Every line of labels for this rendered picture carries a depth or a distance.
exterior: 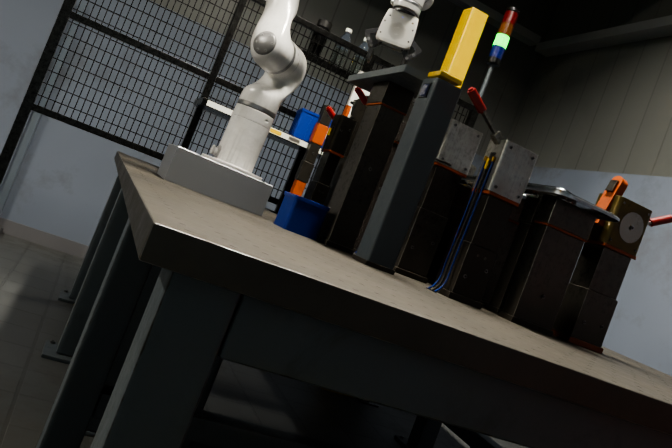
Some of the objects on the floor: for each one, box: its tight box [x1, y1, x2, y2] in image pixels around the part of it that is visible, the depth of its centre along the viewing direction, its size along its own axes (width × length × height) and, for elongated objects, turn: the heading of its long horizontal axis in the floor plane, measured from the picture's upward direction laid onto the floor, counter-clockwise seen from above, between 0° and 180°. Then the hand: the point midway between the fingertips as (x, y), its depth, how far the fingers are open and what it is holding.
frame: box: [36, 176, 672, 448], centre depth 209 cm, size 256×161×66 cm, turn 105°
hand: (384, 64), depth 183 cm, fingers open, 8 cm apart
